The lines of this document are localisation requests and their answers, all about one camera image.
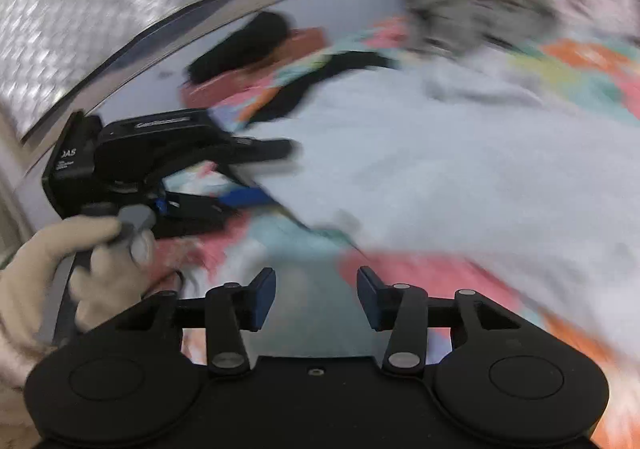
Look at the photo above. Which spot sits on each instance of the grey garment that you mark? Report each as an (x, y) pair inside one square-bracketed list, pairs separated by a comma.
[(475, 24)]

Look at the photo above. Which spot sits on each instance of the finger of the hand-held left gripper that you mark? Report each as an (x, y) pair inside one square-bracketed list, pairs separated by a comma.
[(265, 150), (240, 199)]

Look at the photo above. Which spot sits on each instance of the person's left hand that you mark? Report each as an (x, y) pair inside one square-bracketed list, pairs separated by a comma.
[(45, 269)]

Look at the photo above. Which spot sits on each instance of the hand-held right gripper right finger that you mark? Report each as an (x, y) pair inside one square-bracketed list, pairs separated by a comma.
[(370, 299)]

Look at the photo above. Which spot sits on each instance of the pink suitcase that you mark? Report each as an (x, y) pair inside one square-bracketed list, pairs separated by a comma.
[(305, 39)]

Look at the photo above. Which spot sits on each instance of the white sweatshirt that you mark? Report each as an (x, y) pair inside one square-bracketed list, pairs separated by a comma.
[(425, 154)]

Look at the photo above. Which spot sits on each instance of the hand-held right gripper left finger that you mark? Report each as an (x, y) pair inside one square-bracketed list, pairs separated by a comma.
[(264, 299)]

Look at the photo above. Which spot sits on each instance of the person's left forearm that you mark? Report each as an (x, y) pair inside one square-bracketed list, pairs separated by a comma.
[(15, 389)]

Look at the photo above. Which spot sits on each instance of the black garment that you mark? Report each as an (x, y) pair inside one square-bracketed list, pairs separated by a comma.
[(340, 66)]

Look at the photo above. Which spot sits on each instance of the floral bedspread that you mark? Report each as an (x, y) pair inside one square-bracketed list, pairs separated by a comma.
[(575, 69)]

